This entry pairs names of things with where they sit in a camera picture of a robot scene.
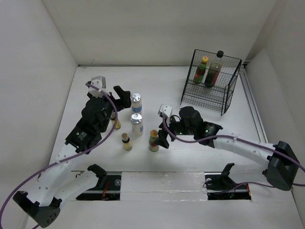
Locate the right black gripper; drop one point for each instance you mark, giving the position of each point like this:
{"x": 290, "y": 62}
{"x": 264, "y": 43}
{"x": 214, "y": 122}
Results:
{"x": 161, "y": 139}

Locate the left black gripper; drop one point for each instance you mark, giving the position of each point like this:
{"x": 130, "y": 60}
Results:
{"x": 124, "y": 102}

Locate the silver-lid shaker jar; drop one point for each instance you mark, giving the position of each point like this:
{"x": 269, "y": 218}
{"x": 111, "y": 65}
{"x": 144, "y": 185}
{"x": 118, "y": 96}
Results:
{"x": 137, "y": 124}
{"x": 136, "y": 103}

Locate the red chili sauce bottle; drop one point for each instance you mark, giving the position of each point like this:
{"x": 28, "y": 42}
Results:
{"x": 153, "y": 137}
{"x": 200, "y": 71}

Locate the small yellow bottle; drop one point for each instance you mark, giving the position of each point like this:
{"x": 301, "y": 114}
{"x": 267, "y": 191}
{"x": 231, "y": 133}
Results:
{"x": 127, "y": 144}
{"x": 115, "y": 121}

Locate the tall dark sauce bottle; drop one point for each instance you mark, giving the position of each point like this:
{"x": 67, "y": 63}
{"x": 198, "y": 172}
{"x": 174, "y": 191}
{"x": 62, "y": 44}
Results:
{"x": 214, "y": 70}

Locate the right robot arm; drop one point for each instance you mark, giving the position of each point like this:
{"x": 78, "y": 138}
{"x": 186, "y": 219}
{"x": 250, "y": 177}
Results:
{"x": 279, "y": 162}

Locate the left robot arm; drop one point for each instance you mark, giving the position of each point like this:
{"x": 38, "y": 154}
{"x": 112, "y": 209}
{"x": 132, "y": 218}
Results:
{"x": 45, "y": 199}

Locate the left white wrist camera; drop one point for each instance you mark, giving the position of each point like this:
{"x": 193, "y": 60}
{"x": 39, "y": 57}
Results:
{"x": 100, "y": 83}

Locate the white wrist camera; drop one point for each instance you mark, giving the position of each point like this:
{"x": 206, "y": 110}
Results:
{"x": 165, "y": 110}
{"x": 100, "y": 83}

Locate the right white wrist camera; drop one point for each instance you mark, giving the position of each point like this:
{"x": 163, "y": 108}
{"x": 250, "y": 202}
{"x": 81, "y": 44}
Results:
{"x": 165, "y": 110}

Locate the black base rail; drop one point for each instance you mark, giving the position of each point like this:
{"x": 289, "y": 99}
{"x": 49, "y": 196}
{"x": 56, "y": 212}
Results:
{"x": 161, "y": 186}

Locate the black wire rack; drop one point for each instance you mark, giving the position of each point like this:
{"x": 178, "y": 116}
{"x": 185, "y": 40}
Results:
{"x": 217, "y": 98}

